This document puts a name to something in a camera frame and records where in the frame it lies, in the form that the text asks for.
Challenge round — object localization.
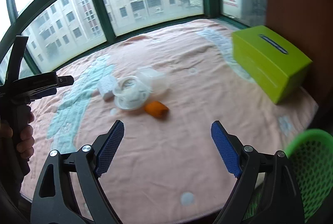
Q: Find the orange snack packet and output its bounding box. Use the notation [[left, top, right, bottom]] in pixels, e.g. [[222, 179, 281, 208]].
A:
[[144, 100, 169, 118]]

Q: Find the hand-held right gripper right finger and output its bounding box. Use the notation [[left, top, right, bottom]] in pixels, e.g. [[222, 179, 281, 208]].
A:
[[211, 120, 305, 224]]

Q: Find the person's left hand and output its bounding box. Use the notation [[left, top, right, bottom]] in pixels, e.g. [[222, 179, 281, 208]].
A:
[[0, 111, 35, 160]]

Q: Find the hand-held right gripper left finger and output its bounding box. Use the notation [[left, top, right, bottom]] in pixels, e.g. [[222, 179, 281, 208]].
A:
[[31, 120, 125, 224]]

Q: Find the green cardboard box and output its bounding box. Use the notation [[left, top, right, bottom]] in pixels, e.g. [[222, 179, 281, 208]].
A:
[[231, 25, 313, 105]]

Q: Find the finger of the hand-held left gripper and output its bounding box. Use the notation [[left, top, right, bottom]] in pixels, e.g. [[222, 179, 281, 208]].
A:
[[15, 72, 75, 101], [8, 36, 30, 83]]

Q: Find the clear plastic round container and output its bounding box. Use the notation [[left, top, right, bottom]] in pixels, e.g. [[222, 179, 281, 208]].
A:
[[114, 83, 152, 111]]

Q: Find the white textured pack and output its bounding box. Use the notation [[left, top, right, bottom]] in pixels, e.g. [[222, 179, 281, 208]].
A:
[[97, 75, 117, 101]]

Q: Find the pink printed blanket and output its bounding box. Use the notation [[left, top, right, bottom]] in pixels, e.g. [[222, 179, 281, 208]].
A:
[[19, 19, 319, 222]]

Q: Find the clear cup with red wrapper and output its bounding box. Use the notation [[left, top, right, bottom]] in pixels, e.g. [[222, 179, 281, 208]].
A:
[[114, 75, 152, 99]]

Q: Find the green perforated plastic basket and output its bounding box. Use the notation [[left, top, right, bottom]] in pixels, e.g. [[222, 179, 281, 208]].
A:
[[243, 129, 333, 224]]

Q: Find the brown wooden cabinet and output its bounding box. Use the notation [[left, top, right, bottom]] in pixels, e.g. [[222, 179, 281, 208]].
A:
[[264, 0, 333, 136]]

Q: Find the green window frame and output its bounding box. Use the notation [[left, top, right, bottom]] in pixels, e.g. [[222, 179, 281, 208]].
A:
[[0, 0, 266, 84]]

